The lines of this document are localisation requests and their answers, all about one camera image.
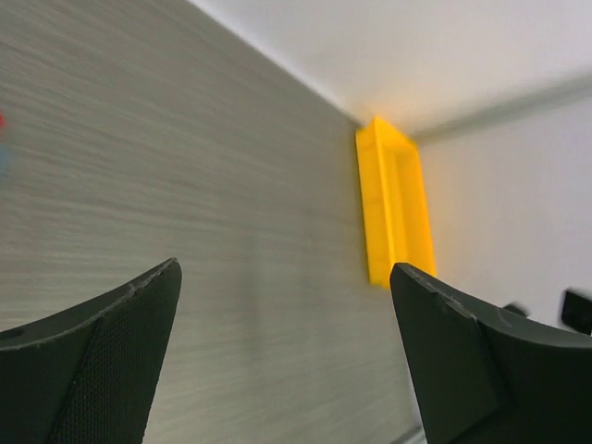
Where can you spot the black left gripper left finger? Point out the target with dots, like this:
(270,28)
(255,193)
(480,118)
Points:
(89,374)

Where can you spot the blue-grey t-shirt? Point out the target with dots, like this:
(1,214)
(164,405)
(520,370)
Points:
(4,160)

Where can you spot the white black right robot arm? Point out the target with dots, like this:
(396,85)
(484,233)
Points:
(573,312)

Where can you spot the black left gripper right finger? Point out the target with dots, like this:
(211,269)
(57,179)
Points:
(482,374)

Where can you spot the yellow plastic tray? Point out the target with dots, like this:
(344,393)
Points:
(396,223)

